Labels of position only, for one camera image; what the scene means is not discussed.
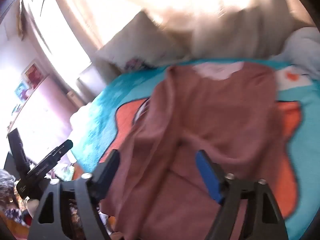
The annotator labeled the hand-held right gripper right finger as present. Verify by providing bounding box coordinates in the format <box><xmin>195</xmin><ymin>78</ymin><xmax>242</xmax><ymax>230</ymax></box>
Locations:
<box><xmin>196</xmin><ymin>150</ymin><xmax>287</xmax><ymax>240</ymax></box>

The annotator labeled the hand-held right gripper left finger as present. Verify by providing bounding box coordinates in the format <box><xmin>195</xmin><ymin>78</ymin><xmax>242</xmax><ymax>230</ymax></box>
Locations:
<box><xmin>27</xmin><ymin>149</ymin><xmax>121</xmax><ymax>240</ymax></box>

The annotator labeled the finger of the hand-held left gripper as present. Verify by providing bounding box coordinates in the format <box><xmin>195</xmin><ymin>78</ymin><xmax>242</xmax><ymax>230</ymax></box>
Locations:
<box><xmin>7</xmin><ymin>128</ymin><xmax>30</xmax><ymax>178</ymax></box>
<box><xmin>26</xmin><ymin>140</ymin><xmax>74</xmax><ymax>180</ymax></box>

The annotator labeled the pink shirt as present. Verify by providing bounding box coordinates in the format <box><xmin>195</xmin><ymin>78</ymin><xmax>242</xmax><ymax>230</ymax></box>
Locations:
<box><xmin>100</xmin><ymin>64</ymin><xmax>288</xmax><ymax>240</ymax></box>

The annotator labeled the dark patterned cloth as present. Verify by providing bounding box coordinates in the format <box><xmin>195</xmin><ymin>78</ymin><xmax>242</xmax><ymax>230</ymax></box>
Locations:
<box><xmin>0</xmin><ymin>169</ymin><xmax>32</xmax><ymax>228</ymax></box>

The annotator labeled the white bedsheet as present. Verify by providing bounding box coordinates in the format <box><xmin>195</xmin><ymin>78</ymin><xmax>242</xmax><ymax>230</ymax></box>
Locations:
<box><xmin>69</xmin><ymin>104</ymin><xmax>89</xmax><ymax>132</ymax></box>

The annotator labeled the teal printed blanket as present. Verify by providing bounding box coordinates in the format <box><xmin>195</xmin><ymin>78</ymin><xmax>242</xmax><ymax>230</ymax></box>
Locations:
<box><xmin>71</xmin><ymin>59</ymin><xmax>320</xmax><ymax>240</ymax></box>

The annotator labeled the cream printed pillow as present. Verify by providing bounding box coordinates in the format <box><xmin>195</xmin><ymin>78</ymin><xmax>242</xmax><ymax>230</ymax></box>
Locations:
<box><xmin>96</xmin><ymin>11</ymin><xmax>192</xmax><ymax>71</ymax></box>

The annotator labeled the plain cream pillow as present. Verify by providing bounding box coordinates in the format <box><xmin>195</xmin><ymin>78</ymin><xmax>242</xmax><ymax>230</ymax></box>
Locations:
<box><xmin>191</xmin><ymin>6</ymin><xmax>312</xmax><ymax>59</ymax></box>

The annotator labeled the pale grey duvet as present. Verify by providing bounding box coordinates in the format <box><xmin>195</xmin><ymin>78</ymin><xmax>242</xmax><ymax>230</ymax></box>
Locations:
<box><xmin>270</xmin><ymin>26</ymin><xmax>320</xmax><ymax>77</ymax></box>

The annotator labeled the blue wall poster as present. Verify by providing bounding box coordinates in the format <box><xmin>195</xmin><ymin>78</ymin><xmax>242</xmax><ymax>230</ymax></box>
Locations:
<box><xmin>14</xmin><ymin>79</ymin><xmax>32</xmax><ymax>103</ymax></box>

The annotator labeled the red wall poster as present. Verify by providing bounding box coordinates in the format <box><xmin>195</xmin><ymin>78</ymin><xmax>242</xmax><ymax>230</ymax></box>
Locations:
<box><xmin>22</xmin><ymin>59</ymin><xmax>47</xmax><ymax>88</ymax></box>

